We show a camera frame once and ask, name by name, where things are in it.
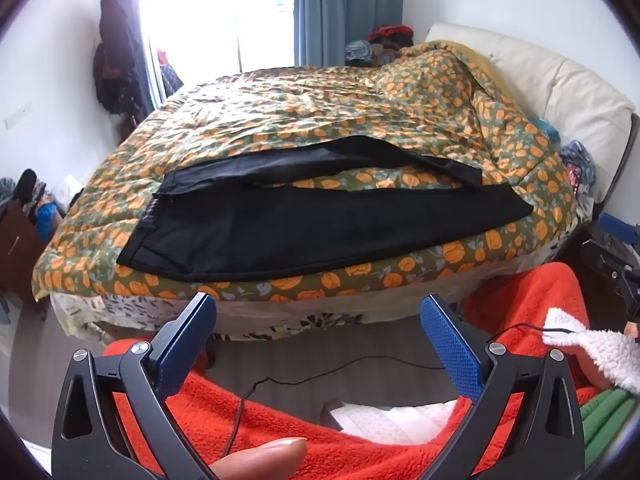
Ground small blue cloth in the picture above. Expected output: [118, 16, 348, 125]
[532, 117, 561, 143]

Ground pile of colourful clothes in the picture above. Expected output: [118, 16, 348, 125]
[345, 24, 416, 67]

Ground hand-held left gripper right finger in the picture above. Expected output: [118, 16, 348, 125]
[419, 294, 586, 480]

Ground green ribbed cloth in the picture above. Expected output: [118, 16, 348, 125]
[580, 387, 638, 468]

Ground orange fleece garment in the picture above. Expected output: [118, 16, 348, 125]
[105, 260, 616, 480]

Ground black cable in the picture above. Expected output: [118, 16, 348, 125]
[220, 322, 581, 461]

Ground brown wooden cabinet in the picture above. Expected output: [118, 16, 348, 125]
[0, 200, 48, 306]

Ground glass sliding door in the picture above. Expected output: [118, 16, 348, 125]
[135, 0, 296, 111]

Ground dark hanging coats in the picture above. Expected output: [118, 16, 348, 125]
[92, 0, 156, 131]

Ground dark clutter pile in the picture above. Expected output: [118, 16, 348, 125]
[0, 169, 51, 216]

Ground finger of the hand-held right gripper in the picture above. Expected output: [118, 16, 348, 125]
[597, 212, 640, 245]

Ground person's right forearm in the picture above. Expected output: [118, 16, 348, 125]
[542, 307, 640, 396]

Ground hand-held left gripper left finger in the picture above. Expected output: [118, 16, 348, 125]
[51, 291, 221, 480]

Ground person's left hand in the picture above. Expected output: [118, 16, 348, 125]
[207, 437, 308, 480]

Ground white wall switch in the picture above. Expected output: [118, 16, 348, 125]
[2, 104, 33, 128]

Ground white textured pad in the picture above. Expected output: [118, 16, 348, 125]
[320, 400, 458, 445]

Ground green orange floral duvet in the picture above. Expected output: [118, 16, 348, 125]
[31, 40, 593, 303]

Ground blue curtain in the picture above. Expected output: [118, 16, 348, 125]
[292, 0, 405, 67]

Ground dark clothes by door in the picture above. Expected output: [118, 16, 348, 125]
[156, 49, 185, 98]

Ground cream padded headboard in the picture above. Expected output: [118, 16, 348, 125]
[425, 22, 639, 211]

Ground blue bag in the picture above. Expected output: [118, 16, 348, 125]
[35, 202, 65, 241]

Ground black pants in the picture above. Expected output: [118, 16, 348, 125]
[116, 135, 534, 283]

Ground white floral bed sheet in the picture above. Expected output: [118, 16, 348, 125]
[50, 255, 566, 342]

